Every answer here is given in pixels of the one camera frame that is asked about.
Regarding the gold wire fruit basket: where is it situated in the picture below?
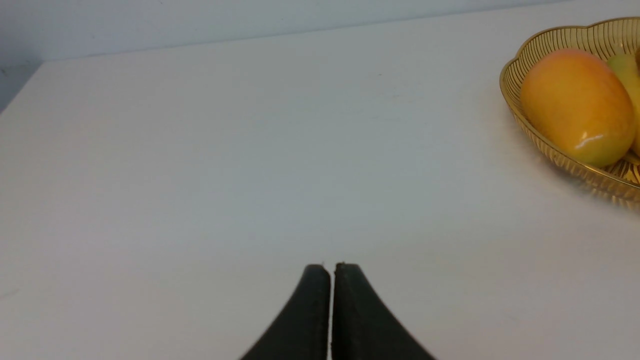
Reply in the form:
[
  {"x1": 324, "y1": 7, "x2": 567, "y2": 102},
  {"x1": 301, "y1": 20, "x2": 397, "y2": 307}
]
[{"x1": 499, "y1": 16, "x2": 640, "y2": 210}]

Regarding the yellow green fruit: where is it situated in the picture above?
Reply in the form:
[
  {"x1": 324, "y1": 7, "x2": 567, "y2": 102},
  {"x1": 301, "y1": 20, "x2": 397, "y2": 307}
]
[{"x1": 606, "y1": 54, "x2": 640, "y2": 156}]

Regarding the orange yellow mango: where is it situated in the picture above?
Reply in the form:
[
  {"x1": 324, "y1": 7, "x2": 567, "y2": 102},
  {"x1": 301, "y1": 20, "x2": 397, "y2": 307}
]
[{"x1": 519, "y1": 48, "x2": 638, "y2": 167}]

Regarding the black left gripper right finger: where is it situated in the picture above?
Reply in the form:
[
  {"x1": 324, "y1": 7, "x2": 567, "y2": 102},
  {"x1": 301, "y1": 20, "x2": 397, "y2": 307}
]
[{"x1": 332, "y1": 262, "x2": 434, "y2": 360}]

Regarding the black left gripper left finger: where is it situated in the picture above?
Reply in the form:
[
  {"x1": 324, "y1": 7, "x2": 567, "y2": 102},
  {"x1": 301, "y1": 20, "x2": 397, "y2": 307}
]
[{"x1": 242, "y1": 264, "x2": 332, "y2": 360}]

